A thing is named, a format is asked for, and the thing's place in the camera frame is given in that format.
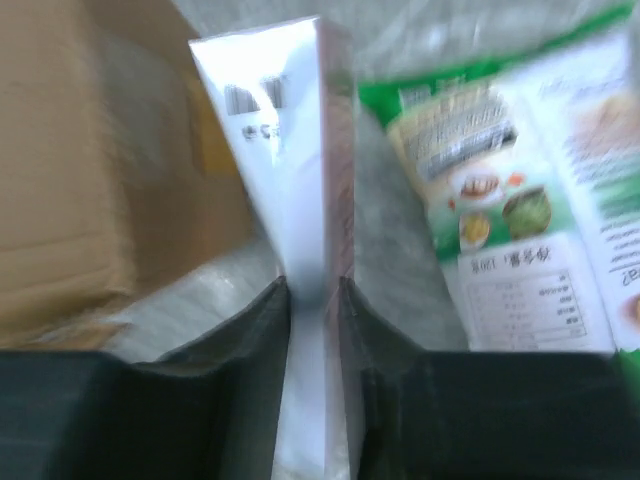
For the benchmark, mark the white and maroon carton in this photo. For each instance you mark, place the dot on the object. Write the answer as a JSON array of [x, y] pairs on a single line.
[[284, 97]]

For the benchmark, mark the green snack bag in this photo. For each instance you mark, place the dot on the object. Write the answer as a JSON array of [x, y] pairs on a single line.
[[527, 163]]

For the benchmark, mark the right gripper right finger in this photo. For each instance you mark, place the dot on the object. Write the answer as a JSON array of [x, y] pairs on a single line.
[[413, 413]]

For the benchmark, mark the brown cardboard express box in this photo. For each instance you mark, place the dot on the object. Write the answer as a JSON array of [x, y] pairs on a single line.
[[116, 178]]

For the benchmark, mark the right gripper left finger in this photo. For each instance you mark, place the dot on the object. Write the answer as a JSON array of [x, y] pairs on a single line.
[[208, 409]]

